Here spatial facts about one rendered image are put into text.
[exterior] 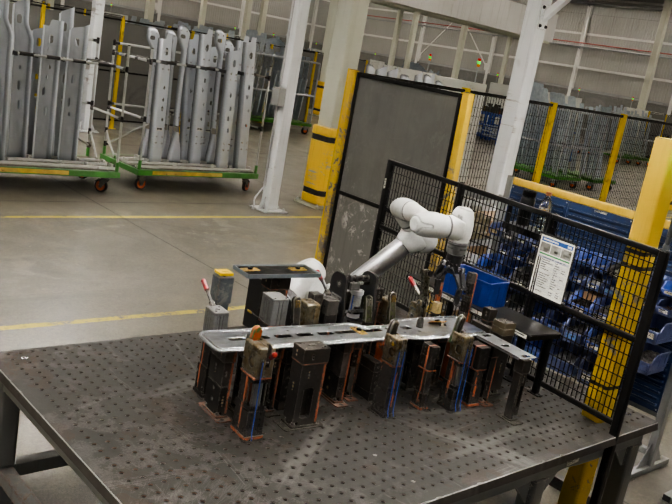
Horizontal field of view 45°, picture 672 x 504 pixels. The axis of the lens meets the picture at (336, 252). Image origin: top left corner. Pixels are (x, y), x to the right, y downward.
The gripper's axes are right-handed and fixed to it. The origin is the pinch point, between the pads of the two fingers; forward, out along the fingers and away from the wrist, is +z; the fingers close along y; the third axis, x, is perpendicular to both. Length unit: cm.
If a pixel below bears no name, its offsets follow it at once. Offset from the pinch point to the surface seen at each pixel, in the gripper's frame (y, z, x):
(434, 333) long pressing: 8.3, 13.8, -10.6
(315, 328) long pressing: -5, 14, -65
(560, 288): 18, -9, 55
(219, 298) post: -30, 8, -98
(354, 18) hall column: -658, -143, 392
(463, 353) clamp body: 24.8, 16.6, -7.7
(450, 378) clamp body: 20.6, 30.0, -7.8
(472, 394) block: 22.8, 38.0, 5.8
